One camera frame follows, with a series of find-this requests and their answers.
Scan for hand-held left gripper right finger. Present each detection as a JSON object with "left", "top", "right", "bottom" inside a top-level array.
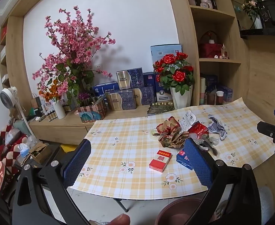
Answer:
[{"left": 183, "top": 137, "right": 262, "bottom": 225}]

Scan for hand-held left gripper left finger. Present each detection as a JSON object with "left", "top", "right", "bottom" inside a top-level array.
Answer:
[{"left": 12, "top": 139, "right": 98, "bottom": 225}]

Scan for blue cardboard box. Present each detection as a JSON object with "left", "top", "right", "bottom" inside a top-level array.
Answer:
[{"left": 176, "top": 149, "right": 194, "bottom": 170}]

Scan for dark foil wrapper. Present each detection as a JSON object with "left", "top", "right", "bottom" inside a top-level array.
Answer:
[{"left": 198, "top": 140, "right": 219, "bottom": 156}]

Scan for clear plastic wrap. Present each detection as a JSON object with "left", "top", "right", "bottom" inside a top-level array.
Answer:
[{"left": 204, "top": 133, "right": 220, "bottom": 144}]

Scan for crushed red can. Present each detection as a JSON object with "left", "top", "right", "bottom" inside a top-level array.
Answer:
[{"left": 188, "top": 122, "right": 209, "bottom": 141}]

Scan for red cigarette pack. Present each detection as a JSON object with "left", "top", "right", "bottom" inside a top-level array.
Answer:
[{"left": 149, "top": 149, "right": 172, "bottom": 172}]

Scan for brown floral paper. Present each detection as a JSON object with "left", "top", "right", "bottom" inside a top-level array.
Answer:
[{"left": 156, "top": 117, "right": 190, "bottom": 149}]

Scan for grey plastic bag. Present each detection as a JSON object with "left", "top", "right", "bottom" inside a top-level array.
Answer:
[{"left": 207, "top": 114, "right": 228, "bottom": 141}]

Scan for white printed wrapper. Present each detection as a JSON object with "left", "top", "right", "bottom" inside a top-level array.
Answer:
[{"left": 178, "top": 109, "right": 196, "bottom": 132}]

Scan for brown plastic trash bin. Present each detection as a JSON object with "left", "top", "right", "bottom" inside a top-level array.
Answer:
[{"left": 155, "top": 197, "right": 213, "bottom": 225}]

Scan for person's left hand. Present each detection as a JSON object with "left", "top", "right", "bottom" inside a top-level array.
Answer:
[{"left": 110, "top": 213, "right": 131, "bottom": 225}]

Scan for wooden sideboard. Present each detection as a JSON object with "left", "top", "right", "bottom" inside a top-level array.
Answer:
[{"left": 28, "top": 105, "right": 149, "bottom": 146}]

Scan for small brown cardboard box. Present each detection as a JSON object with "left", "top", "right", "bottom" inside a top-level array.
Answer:
[{"left": 29, "top": 142, "right": 52, "bottom": 163}]

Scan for pink teal decorated basket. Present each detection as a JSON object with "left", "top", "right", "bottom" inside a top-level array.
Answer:
[{"left": 75, "top": 98, "right": 107, "bottom": 123}]

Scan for small blue box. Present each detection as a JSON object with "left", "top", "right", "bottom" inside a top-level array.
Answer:
[{"left": 222, "top": 84, "right": 233, "bottom": 102}]

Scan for clear plastic bag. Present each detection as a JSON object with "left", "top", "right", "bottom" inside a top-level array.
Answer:
[{"left": 18, "top": 136, "right": 40, "bottom": 158}]

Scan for row of small brown vials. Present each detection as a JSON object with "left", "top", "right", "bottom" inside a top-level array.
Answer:
[{"left": 38, "top": 108, "right": 58, "bottom": 122}]

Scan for tall white ribbed vase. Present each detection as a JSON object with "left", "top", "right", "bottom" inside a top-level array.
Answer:
[{"left": 52, "top": 100, "right": 66, "bottom": 119}]

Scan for yellow checked floral tablecloth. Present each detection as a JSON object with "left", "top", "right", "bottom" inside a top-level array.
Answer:
[{"left": 67, "top": 97, "right": 275, "bottom": 201}]

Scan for black folding table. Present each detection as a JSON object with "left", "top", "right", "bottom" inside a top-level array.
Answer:
[{"left": 113, "top": 197, "right": 131, "bottom": 213}]

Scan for white red printed box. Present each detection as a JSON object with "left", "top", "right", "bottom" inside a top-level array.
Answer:
[{"left": 41, "top": 97, "right": 69, "bottom": 113}]

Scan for gold patterned flat box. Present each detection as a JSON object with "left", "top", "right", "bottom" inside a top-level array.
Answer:
[{"left": 147, "top": 102, "right": 175, "bottom": 116}]

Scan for white square vase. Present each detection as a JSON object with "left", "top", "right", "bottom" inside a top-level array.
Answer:
[{"left": 170, "top": 85, "right": 193, "bottom": 109}]

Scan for dark blue printed box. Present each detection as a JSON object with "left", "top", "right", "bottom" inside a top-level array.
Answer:
[{"left": 205, "top": 75, "right": 219, "bottom": 92}]

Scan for small black paper bag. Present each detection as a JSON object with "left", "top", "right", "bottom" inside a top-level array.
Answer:
[{"left": 31, "top": 93, "right": 44, "bottom": 109}]

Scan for stack of pastel cups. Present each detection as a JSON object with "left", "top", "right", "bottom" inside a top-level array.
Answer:
[{"left": 199, "top": 77, "right": 207, "bottom": 105}]

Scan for blue silver gift box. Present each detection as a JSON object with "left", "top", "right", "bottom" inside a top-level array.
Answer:
[
  {"left": 105, "top": 91, "right": 137, "bottom": 111},
  {"left": 116, "top": 67, "right": 144, "bottom": 91},
  {"left": 133, "top": 87, "right": 155, "bottom": 106}
]

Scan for orange artificial flowers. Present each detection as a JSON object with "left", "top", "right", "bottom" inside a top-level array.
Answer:
[{"left": 38, "top": 80, "right": 65, "bottom": 102}]

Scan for red white checked blanket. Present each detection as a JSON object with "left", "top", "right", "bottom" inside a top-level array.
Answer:
[{"left": 0, "top": 124, "right": 32, "bottom": 168}]

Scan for long dark blue carton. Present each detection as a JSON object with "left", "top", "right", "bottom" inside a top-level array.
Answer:
[{"left": 93, "top": 82, "right": 119, "bottom": 96}]

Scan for blue white milk carton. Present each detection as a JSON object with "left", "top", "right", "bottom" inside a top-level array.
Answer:
[{"left": 154, "top": 73, "right": 173, "bottom": 102}]

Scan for black stone counter ledge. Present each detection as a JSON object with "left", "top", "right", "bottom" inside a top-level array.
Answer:
[{"left": 231, "top": 0, "right": 275, "bottom": 40}]

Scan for small glass perfume bottle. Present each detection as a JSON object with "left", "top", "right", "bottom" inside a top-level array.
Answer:
[{"left": 220, "top": 44, "right": 229, "bottom": 59}]

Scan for red rose bouquet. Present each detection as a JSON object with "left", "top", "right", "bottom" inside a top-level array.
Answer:
[{"left": 153, "top": 52, "right": 195, "bottom": 95}]

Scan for white desk fan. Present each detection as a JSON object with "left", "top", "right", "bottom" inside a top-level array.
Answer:
[{"left": 0, "top": 86, "right": 32, "bottom": 136}]

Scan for red gift basket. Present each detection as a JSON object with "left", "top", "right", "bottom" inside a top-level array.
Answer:
[{"left": 199, "top": 31, "right": 222, "bottom": 59}]

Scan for small dark blue carton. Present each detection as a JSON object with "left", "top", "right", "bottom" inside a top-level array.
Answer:
[{"left": 142, "top": 72, "right": 156, "bottom": 87}]

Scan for pink blossom flower arrangement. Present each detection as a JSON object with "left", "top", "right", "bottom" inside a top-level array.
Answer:
[{"left": 32, "top": 5, "right": 116, "bottom": 106}]

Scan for pink rose bouquet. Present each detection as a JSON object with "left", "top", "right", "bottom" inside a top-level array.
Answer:
[{"left": 242, "top": 0, "right": 264, "bottom": 20}]

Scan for large light blue box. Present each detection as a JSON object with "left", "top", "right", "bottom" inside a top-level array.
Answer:
[{"left": 150, "top": 44, "right": 183, "bottom": 64}]

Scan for wooden shelf unit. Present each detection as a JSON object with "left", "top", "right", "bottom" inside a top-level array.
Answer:
[{"left": 164, "top": 0, "right": 250, "bottom": 106}]

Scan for red flat box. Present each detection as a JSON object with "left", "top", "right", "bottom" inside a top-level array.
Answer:
[{"left": 0, "top": 26, "right": 8, "bottom": 45}]

